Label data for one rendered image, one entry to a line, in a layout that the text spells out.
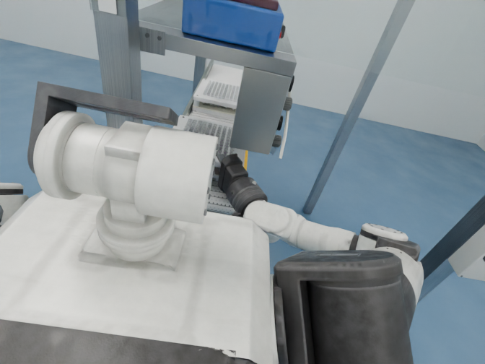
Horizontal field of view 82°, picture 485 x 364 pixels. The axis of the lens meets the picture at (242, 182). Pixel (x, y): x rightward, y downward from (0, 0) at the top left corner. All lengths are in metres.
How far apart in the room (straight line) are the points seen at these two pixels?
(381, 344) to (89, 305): 0.23
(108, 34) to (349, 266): 0.54
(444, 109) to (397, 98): 0.70
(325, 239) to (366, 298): 0.34
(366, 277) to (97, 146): 0.23
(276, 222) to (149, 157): 0.46
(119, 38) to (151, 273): 0.46
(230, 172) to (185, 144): 0.55
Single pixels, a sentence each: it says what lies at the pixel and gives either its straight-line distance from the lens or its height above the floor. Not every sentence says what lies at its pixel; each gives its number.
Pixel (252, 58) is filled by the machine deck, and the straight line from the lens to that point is 0.62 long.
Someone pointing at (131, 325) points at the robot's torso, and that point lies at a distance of 0.23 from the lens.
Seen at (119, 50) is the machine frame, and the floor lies 1.32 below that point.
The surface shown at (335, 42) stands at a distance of 0.57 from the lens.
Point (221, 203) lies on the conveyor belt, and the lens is 0.86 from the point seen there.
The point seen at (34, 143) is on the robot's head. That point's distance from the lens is 0.23.
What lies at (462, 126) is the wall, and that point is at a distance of 5.24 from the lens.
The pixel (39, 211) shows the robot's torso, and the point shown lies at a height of 1.28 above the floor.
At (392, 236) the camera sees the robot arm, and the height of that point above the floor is 1.18.
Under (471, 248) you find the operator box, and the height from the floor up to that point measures 1.00.
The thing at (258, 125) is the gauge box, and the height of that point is 1.19.
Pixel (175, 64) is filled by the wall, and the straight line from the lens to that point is 4.31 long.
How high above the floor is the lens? 1.49
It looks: 38 degrees down
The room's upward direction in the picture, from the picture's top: 14 degrees clockwise
